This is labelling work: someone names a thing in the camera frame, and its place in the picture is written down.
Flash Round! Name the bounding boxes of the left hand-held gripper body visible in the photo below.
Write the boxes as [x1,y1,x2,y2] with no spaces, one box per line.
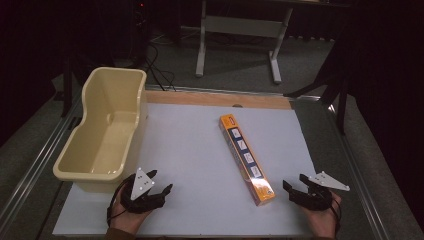
[119,167,168,215]

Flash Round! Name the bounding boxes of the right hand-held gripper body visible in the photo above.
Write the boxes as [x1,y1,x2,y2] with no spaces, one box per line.
[289,170,351,212]

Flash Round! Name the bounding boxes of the long orange box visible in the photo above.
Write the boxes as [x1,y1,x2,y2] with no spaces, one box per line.
[218,113,277,207]

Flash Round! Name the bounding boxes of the cream plastic tub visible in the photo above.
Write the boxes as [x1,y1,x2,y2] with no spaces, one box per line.
[52,66,150,194]

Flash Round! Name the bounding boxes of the person's right hand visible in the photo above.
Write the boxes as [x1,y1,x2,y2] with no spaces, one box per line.
[300,191,343,240]

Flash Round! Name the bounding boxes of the person's left hand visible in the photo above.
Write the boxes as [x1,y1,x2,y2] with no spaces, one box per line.
[108,185,155,236]

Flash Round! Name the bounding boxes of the white table mat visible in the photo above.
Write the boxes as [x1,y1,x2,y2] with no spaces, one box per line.
[52,101,318,238]

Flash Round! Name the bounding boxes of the black tripod stand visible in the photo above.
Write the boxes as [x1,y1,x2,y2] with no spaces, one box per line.
[283,31,353,135]

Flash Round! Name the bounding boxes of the black metal stand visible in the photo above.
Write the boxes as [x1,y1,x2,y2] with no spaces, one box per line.
[60,54,88,118]

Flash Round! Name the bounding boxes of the dark computer tower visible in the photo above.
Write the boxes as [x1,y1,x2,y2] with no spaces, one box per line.
[130,0,152,69]

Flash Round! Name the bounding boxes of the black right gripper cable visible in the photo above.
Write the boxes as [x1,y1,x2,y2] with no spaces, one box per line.
[328,195,343,235]

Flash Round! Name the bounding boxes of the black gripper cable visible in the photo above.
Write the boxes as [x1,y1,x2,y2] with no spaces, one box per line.
[328,195,343,235]
[106,173,136,225]

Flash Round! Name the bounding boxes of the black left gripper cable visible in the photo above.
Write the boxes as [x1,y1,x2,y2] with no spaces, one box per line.
[106,173,136,225]

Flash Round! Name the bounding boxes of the metal table rail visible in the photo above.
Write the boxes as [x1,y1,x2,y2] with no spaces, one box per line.
[327,102,392,240]
[0,94,84,232]

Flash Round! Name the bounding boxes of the black floor cables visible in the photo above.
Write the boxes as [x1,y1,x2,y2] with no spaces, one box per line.
[144,41,178,92]

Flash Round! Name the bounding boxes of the white metal desk frame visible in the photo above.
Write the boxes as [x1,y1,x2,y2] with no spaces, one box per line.
[194,0,295,85]

